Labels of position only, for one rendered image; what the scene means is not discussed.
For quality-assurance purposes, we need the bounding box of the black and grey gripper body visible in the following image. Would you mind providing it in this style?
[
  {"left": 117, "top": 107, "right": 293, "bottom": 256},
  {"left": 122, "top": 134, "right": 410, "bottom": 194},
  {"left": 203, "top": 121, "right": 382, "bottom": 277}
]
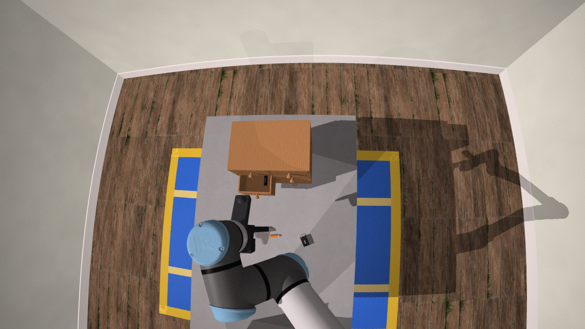
[{"left": 239, "top": 225, "right": 255, "bottom": 254}]

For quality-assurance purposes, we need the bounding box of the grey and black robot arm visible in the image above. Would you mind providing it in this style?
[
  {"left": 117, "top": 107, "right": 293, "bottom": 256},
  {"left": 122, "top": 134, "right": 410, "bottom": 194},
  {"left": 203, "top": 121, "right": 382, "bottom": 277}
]
[{"left": 187, "top": 195, "right": 345, "bottom": 329}]

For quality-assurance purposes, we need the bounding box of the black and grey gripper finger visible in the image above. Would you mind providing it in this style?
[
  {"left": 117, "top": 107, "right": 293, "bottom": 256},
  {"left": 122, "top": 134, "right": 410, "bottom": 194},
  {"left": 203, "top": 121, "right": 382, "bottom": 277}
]
[{"left": 254, "top": 226, "right": 276, "bottom": 245}]

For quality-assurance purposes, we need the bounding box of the brown wooden chest of drawers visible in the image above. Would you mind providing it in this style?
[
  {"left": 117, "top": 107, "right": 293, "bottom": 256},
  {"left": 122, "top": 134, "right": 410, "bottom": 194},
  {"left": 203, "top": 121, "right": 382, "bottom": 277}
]
[{"left": 227, "top": 120, "right": 312, "bottom": 184}]

